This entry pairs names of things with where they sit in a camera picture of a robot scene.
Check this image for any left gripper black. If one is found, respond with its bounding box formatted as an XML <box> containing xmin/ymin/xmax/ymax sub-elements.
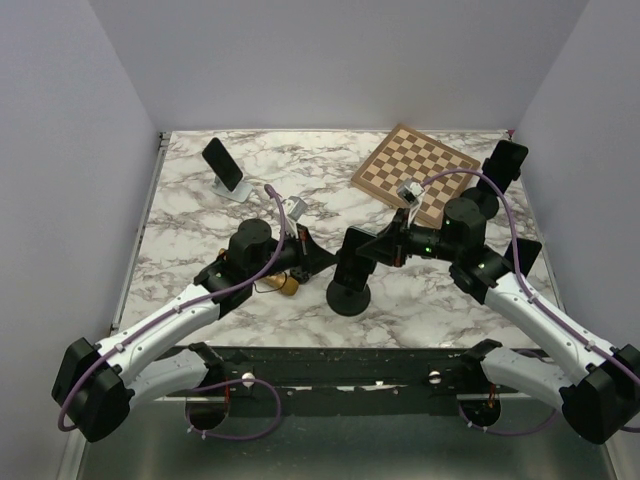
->
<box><xmin>248</xmin><ymin>222</ymin><xmax>337</xmax><ymax>282</ymax></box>

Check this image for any black phone on back stand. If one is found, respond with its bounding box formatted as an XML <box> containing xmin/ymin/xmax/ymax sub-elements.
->
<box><xmin>482</xmin><ymin>140</ymin><xmax>529</xmax><ymax>193</ymax></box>

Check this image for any black phone on silver stand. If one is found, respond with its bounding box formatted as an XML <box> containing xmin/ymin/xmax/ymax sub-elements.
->
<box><xmin>202</xmin><ymin>137</ymin><xmax>243</xmax><ymax>190</ymax></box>

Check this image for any black round-base phone stand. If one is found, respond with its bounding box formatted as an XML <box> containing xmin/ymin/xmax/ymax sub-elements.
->
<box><xmin>326</xmin><ymin>279</ymin><xmax>371</xmax><ymax>317</ymax></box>

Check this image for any silver phone stand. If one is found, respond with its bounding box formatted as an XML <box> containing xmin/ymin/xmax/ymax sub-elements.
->
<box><xmin>212</xmin><ymin>176</ymin><xmax>253</xmax><ymax>203</ymax></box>

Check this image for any teal smartphone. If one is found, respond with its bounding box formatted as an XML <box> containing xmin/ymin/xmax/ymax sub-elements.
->
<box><xmin>333</xmin><ymin>227</ymin><xmax>376</xmax><ymax>292</ymax></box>

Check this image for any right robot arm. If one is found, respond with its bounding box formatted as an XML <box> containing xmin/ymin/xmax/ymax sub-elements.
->
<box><xmin>356</xmin><ymin>198</ymin><xmax>639</xmax><ymax>444</ymax></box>

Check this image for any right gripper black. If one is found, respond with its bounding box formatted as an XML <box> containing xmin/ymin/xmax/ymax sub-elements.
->
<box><xmin>357</xmin><ymin>207</ymin><xmax>462</xmax><ymax>267</ymax></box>

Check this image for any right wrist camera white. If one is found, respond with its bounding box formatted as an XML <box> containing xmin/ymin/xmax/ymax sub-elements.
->
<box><xmin>396</xmin><ymin>178</ymin><xmax>425</xmax><ymax>224</ymax></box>

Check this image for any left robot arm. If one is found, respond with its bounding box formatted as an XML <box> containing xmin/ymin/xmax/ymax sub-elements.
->
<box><xmin>52</xmin><ymin>219</ymin><xmax>337</xmax><ymax>442</ymax></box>

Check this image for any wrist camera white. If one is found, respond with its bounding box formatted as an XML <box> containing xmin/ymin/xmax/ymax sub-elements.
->
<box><xmin>396</xmin><ymin>178</ymin><xmax>425</xmax><ymax>224</ymax></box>
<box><xmin>282</xmin><ymin>196</ymin><xmax>308</xmax><ymax>238</ymax></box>

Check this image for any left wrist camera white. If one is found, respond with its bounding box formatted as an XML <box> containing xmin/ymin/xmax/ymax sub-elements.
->
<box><xmin>282</xmin><ymin>196</ymin><xmax>308</xmax><ymax>238</ymax></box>

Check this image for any wooden chessboard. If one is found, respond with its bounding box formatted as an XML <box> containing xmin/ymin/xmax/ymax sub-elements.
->
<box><xmin>351</xmin><ymin>124</ymin><xmax>481</xmax><ymax>228</ymax></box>

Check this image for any black folding phone stand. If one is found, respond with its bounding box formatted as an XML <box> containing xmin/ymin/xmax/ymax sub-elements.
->
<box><xmin>504</xmin><ymin>238</ymin><xmax>542</xmax><ymax>278</ymax></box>

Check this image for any black back round-base stand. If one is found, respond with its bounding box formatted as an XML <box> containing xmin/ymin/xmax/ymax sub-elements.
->
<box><xmin>461</xmin><ymin>179</ymin><xmax>500</xmax><ymax>220</ymax></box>

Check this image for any black front table rail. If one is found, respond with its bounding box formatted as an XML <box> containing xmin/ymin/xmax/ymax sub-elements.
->
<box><xmin>142</xmin><ymin>344</ymin><xmax>561</xmax><ymax>416</ymax></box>

